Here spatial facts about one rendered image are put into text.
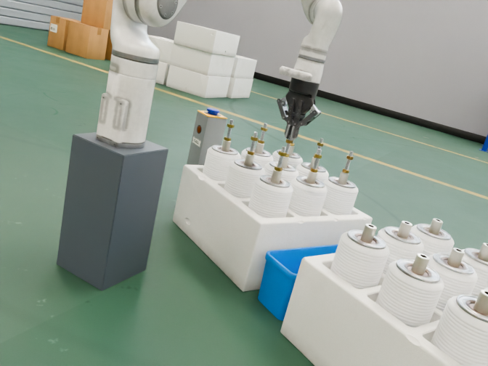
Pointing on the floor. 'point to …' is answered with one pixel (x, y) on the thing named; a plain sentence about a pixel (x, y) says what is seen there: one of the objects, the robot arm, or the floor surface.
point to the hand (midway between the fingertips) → (291, 131)
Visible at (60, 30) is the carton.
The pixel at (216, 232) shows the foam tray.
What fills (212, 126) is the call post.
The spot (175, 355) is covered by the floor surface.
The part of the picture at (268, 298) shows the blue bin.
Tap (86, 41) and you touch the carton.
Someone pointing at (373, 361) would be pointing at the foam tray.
